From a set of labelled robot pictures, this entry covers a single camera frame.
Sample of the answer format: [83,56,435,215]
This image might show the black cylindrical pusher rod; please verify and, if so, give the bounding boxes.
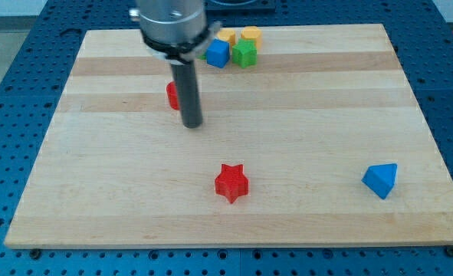
[170,61,203,129]

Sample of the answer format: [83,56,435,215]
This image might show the red circle block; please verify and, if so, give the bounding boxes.
[166,81,179,110]

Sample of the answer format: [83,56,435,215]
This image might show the blue cube block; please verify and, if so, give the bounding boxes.
[206,39,230,68]

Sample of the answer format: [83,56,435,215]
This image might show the yellow pentagon block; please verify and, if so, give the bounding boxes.
[216,28,236,48]

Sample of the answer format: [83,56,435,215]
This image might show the green star block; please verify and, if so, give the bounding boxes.
[232,39,258,68]

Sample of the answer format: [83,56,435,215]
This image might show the yellow hexagon block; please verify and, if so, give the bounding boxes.
[241,26,263,49]

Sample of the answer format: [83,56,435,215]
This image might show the red star block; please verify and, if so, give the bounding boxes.
[215,164,249,204]

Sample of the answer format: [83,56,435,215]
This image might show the wooden board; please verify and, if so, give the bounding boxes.
[5,24,453,249]

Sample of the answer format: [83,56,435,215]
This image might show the blue triangle block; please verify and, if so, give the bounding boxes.
[361,163,398,199]

